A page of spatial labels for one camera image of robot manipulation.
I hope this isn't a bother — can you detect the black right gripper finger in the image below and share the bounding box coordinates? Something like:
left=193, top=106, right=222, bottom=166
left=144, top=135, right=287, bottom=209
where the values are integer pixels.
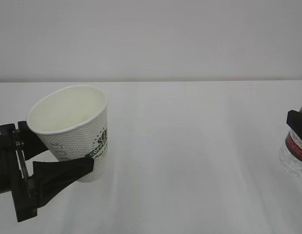
left=286, top=110, right=302, bottom=137

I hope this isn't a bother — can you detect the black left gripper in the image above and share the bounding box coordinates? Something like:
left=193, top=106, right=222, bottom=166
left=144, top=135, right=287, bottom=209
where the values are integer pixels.
left=0, top=121, right=94, bottom=222

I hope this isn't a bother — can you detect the clear plastic water bottle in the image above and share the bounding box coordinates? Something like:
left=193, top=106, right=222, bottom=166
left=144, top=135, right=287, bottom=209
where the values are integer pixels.
left=279, top=106, right=302, bottom=178

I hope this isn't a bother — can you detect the white paper coffee cup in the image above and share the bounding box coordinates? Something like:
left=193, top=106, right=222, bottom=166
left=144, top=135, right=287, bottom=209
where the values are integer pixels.
left=26, top=85, right=108, bottom=183

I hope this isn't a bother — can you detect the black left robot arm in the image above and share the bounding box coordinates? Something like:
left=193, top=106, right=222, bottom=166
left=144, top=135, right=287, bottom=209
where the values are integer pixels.
left=0, top=121, right=94, bottom=222

